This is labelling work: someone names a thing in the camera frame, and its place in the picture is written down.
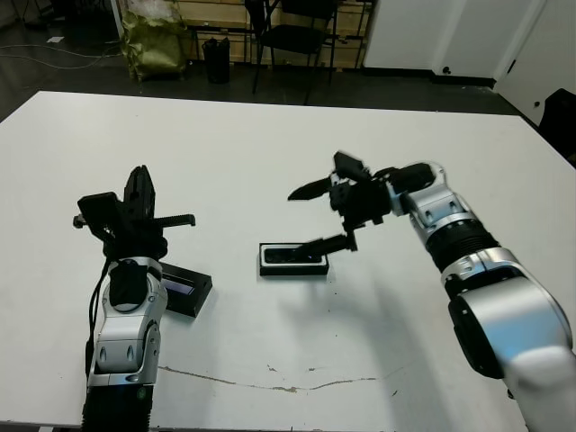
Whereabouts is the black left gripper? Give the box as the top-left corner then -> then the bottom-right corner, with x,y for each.
102,165 -> 197,260

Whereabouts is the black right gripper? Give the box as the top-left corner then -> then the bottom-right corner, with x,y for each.
287,172 -> 393,255

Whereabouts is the black glossy box lid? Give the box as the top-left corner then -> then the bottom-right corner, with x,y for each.
158,264 -> 214,320

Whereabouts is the black box white lining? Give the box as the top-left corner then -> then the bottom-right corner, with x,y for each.
257,241 -> 329,277

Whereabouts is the yellow-green plastic sack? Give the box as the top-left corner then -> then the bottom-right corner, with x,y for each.
120,7 -> 188,83

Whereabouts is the small black bin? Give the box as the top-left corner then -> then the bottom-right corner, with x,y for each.
201,37 -> 231,86

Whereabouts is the white-legged office desk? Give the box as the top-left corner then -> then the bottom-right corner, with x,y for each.
107,0 -> 124,44

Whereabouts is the black mesh office chair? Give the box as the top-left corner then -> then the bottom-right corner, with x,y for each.
251,0 -> 342,107

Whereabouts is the black padded chair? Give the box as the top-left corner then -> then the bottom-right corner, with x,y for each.
536,86 -> 576,157

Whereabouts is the white door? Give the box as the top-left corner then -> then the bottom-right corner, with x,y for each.
493,0 -> 576,114

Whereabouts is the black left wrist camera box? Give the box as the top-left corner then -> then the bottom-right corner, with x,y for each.
72,191 -> 123,236

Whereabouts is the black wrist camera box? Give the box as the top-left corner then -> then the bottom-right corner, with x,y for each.
332,151 -> 367,182
72,191 -> 123,236

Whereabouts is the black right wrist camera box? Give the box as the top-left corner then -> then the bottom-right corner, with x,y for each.
332,151 -> 367,182

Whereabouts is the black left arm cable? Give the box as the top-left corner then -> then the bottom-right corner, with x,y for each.
83,258 -> 112,375

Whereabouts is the white floor cable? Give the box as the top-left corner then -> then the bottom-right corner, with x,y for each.
0,41 -> 123,71

